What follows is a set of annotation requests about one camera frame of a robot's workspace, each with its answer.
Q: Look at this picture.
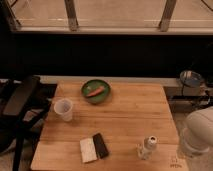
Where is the orange carrot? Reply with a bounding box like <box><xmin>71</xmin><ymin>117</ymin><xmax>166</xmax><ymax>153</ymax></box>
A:
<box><xmin>86</xmin><ymin>86</ymin><xmax>105</xmax><ymax>97</ymax></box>

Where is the black rectangular block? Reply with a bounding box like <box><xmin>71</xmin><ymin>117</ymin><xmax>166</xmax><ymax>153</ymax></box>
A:
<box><xmin>93</xmin><ymin>133</ymin><xmax>109</xmax><ymax>159</ymax></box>

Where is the round metal bowl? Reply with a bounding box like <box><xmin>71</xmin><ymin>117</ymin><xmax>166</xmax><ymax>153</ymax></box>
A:
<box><xmin>180</xmin><ymin>70</ymin><xmax>203</xmax><ymax>88</ymax></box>

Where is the green plate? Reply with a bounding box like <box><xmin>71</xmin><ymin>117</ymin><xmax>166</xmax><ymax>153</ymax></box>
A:
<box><xmin>81</xmin><ymin>79</ymin><xmax>111</xmax><ymax>104</ymax></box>

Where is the black office chair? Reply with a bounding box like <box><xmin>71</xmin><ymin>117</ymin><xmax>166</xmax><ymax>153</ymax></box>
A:
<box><xmin>0</xmin><ymin>76</ymin><xmax>57</xmax><ymax>171</ymax></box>

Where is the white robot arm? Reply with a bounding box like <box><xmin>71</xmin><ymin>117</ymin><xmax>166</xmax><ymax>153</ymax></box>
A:
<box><xmin>180</xmin><ymin>107</ymin><xmax>213</xmax><ymax>157</ymax></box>

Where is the wooden table board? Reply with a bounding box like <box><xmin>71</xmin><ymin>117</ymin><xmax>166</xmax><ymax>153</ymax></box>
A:
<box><xmin>31</xmin><ymin>81</ymin><xmax>188</xmax><ymax>171</ymax></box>

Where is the translucent plastic cup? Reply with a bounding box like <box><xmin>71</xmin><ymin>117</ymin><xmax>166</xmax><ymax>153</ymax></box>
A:
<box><xmin>54</xmin><ymin>98</ymin><xmax>73</xmax><ymax>122</ymax></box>

